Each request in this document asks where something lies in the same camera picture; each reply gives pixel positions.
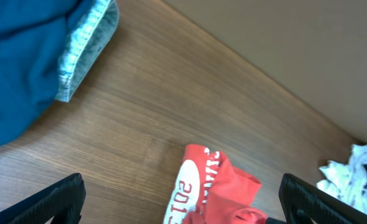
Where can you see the light grey folded garment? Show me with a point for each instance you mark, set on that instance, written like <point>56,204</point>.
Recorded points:
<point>84,44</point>

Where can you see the red t-shirt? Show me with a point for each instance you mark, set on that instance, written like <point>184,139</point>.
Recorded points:
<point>209,189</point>

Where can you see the blue button shirt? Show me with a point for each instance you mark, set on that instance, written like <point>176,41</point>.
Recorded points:
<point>32,37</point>

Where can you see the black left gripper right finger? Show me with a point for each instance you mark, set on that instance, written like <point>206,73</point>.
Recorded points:
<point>304,203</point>

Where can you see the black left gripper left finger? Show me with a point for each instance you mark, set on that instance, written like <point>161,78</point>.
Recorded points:
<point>60,203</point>

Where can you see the white t-shirt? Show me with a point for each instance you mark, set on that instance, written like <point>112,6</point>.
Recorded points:
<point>347,182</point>

